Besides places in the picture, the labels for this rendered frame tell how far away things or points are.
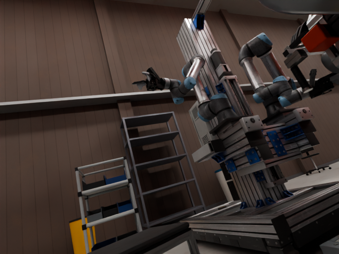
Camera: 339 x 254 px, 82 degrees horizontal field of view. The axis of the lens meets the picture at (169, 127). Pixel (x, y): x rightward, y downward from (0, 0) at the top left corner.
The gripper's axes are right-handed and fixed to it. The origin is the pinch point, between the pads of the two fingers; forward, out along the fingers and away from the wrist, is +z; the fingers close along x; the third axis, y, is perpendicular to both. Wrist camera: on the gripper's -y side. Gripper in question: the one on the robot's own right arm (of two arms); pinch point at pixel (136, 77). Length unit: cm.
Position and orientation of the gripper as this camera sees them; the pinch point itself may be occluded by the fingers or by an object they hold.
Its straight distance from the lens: 134.2
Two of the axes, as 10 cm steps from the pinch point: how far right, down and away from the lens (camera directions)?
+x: -5.6, 3.1, 7.7
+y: 2.1, 9.5, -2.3
